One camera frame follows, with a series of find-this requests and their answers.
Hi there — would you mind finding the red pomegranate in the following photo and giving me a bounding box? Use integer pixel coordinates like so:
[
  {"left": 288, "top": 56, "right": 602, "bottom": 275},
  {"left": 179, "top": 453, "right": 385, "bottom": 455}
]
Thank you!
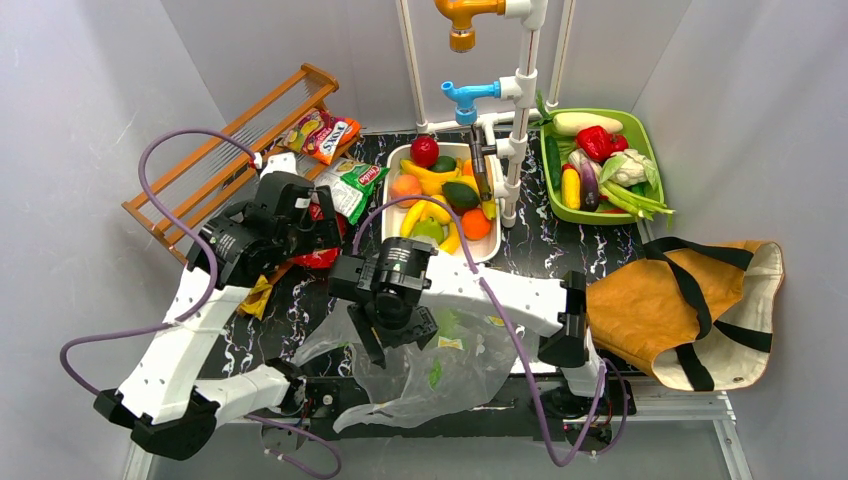
[{"left": 410, "top": 135, "right": 439, "bottom": 169}]

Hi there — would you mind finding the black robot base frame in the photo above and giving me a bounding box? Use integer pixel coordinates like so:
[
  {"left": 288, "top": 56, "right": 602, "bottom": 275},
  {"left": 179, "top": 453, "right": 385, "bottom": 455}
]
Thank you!
[{"left": 277, "top": 360, "right": 637, "bottom": 451}]

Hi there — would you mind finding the orange yox snack bag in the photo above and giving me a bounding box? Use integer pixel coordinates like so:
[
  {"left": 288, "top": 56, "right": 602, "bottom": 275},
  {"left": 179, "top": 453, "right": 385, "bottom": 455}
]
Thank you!
[{"left": 278, "top": 108, "right": 361, "bottom": 165}]

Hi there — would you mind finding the white fruit tray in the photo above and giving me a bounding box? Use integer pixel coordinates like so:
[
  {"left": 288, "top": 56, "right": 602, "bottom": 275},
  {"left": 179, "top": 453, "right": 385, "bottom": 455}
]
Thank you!
[{"left": 380, "top": 142, "right": 501, "bottom": 263}]

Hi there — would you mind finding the cauliflower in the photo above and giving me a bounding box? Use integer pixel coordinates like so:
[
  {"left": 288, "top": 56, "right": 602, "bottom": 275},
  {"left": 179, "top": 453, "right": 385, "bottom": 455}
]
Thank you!
[{"left": 598, "top": 148, "right": 660, "bottom": 188}]

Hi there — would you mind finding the yellow lemon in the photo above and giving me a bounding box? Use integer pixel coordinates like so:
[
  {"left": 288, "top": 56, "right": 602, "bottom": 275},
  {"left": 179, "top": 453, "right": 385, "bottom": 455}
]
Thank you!
[{"left": 421, "top": 195, "right": 452, "bottom": 225}]

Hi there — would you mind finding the white pvc pipe frame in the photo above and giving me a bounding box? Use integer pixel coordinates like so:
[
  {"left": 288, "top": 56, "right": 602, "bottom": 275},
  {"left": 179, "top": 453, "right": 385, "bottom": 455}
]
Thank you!
[{"left": 396, "top": 1, "right": 548, "bottom": 228}]

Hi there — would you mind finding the yellow corn cob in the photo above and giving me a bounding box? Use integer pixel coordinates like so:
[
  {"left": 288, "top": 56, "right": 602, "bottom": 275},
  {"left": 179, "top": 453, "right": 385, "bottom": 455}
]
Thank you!
[{"left": 561, "top": 164, "right": 581, "bottom": 210}]

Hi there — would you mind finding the yellow snack wrapper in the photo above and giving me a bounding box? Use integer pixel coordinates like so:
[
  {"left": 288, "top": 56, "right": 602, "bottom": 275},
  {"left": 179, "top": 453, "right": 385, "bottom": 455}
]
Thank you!
[{"left": 236, "top": 263, "right": 292, "bottom": 319}]

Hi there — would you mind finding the green avocado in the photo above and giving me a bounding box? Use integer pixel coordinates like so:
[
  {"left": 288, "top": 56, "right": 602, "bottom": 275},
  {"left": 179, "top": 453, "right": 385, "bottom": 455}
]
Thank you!
[{"left": 442, "top": 181, "right": 480, "bottom": 215}]

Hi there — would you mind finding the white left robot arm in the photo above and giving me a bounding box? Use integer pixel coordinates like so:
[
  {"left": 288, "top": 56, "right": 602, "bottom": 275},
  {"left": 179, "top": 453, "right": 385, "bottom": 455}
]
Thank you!
[{"left": 94, "top": 153, "right": 341, "bottom": 460}]

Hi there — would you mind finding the clear lemon print plastic bag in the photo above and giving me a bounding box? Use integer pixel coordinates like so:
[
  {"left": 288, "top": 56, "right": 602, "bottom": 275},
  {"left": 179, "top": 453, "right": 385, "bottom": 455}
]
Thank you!
[{"left": 292, "top": 300, "right": 519, "bottom": 433}]

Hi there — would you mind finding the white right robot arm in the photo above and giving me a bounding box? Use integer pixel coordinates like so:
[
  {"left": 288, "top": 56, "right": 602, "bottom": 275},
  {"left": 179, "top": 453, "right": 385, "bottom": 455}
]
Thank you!
[{"left": 329, "top": 237, "right": 604, "bottom": 397}]

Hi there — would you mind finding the orange canvas tote bag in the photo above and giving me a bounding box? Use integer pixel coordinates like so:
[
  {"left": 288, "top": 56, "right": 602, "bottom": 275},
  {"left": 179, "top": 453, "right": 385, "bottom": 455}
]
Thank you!
[{"left": 587, "top": 237, "right": 785, "bottom": 392}]

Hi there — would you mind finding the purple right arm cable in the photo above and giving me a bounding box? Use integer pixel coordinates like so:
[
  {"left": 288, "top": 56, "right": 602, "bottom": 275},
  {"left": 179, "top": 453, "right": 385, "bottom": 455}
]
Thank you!
[{"left": 351, "top": 193, "right": 631, "bottom": 468}]

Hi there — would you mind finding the wooden dish rack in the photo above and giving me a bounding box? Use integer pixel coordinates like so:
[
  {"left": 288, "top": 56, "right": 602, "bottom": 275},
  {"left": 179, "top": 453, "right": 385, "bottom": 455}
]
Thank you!
[{"left": 122, "top": 63, "right": 339, "bottom": 263}]

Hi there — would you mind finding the blue tap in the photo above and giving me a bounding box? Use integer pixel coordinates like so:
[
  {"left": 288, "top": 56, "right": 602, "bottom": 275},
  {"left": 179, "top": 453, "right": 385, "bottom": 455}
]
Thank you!
[{"left": 441, "top": 81, "right": 501, "bottom": 126}]

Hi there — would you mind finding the white radish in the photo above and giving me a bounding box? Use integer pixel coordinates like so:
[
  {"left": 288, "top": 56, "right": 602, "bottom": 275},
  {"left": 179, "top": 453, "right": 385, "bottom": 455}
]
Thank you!
[{"left": 552, "top": 111, "right": 624, "bottom": 137}]

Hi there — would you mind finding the yellow banana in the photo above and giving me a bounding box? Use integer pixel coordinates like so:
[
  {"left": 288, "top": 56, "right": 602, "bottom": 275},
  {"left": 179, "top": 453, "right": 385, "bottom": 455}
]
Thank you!
[{"left": 399, "top": 159, "right": 460, "bottom": 195}]

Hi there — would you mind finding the green cucumber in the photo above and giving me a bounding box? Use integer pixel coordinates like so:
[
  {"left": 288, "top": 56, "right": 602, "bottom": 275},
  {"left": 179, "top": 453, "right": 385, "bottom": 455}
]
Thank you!
[{"left": 544, "top": 136, "right": 562, "bottom": 191}]

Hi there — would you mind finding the green vegetable tray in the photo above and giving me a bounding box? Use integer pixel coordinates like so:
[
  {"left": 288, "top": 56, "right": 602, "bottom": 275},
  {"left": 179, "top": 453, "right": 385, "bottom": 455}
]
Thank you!
[{"left": 539, "top": 108, "right": 670, "bottom": 225}]

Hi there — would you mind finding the red bell pepper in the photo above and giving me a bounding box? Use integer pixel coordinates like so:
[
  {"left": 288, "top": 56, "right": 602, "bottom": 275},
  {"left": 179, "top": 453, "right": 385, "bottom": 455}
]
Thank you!
[{"left": 575, "top": 126, "right": 629, "bottom": 163}]

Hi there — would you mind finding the purple eggplant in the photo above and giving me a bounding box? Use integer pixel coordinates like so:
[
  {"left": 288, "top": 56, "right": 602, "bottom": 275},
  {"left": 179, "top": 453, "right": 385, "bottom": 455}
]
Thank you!
[{"left": 568, "top": 149, "right": 600, "bottom": 212}]

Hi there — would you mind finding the red snack bag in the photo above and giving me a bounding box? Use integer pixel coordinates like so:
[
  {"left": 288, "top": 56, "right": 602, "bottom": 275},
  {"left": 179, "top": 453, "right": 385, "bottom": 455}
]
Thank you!
[{"left": 291, "top": 213, "right": 348, "bottom": 270}]

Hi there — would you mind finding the green pear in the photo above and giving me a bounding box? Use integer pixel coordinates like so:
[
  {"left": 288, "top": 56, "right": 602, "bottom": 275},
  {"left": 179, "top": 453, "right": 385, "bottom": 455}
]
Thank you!
[{"left": 410, "top": 217, "right": 445, "bottom": 245}]

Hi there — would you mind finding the orange tap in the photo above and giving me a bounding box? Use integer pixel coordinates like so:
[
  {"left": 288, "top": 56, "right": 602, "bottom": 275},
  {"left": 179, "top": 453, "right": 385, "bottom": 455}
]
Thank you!
[{"left": 434, "top": 0, "right": 506, "bottom": 53}]

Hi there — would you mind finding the peach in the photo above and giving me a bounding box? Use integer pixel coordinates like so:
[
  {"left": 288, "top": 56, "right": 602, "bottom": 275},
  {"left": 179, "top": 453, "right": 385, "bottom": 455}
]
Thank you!
[{"left": 389, "top": 174, "right": 422, "bottom": 209}]

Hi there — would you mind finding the green beans bunch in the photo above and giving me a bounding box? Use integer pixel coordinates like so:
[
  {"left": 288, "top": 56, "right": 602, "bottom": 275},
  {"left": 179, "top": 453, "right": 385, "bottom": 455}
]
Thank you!
[{"left": 599, "top": 181, "right": 676, "bottom": 221}]

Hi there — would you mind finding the green chips bag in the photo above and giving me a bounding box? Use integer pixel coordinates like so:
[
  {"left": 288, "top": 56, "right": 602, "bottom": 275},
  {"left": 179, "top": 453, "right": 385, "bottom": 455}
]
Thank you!
[{"left": 314, "top": 158, "right": 388, "bottom": 224}]

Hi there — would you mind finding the orange fruit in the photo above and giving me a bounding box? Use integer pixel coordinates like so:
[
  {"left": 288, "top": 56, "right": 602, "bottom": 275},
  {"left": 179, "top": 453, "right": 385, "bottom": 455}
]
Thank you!
[{"left": 461, "top": 208, "right": 492, "bottom": 241}]

